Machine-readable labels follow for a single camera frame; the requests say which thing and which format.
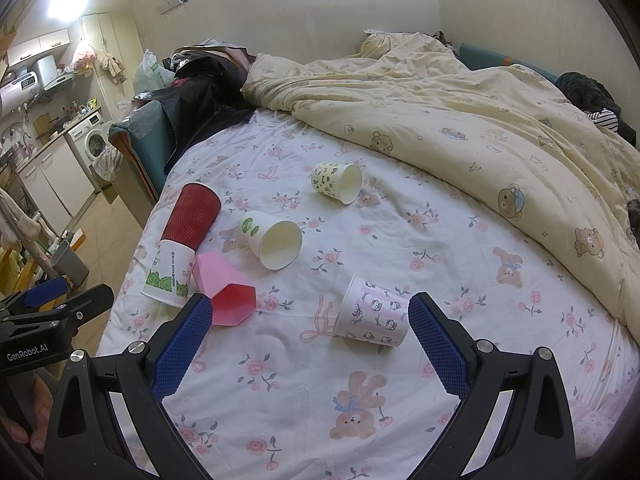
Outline yellow cartoon print paper cup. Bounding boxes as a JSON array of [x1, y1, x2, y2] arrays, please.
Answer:
[[311, 162, 362, 205]]

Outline white cup green grass print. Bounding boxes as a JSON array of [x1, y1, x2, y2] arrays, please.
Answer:
[[142, 240, 195, 308]]

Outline pink faceted paper cup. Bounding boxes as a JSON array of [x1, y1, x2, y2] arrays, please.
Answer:
[[193, 252, 256, 327]]

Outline pink kitty print paper cup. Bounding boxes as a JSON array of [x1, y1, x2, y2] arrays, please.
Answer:
[[333, 275, 409, 347]]

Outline red ribbed paper cup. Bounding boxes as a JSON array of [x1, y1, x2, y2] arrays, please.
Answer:
[[160, 182, 221, 252]]

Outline white cup green dots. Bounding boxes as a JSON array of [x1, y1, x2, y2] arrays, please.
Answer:
[[240, 210, 303, 271]]

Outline person's left hand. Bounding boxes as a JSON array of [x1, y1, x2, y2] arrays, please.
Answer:
[[1, 375, 53, 454]]

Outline grey trash bin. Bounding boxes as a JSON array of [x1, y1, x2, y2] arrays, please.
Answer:
[[51, 240, 89, 287]]

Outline white kitchen cabinets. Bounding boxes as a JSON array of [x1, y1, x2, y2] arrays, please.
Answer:
[[17, 136, 94, 235]]

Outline white floral bed sheet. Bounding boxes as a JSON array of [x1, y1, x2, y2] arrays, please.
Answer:
[[99, 112, 639, 479]]

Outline white washing machine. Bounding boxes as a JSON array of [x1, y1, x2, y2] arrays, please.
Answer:
[[64, 110, 110, 184]]

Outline white water heater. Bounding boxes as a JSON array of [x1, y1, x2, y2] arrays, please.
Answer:
[[0, 72, 41, 117]]

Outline cream bear print duvet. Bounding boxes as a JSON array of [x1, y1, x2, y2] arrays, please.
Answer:
[[242, 32, 639, 334]]

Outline white plastic bag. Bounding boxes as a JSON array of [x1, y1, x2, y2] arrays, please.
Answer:
[[132, 49, 175, 94]]

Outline black clothes pile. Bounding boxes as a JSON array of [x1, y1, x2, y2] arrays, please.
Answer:
[[154, 39, 255, 170]]

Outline dark clothes on right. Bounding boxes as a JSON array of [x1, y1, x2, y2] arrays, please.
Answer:
[[555, 72, 637, 146]]

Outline teal bed frame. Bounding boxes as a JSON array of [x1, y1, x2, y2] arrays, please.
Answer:
[[108, 101, 174, 226]]

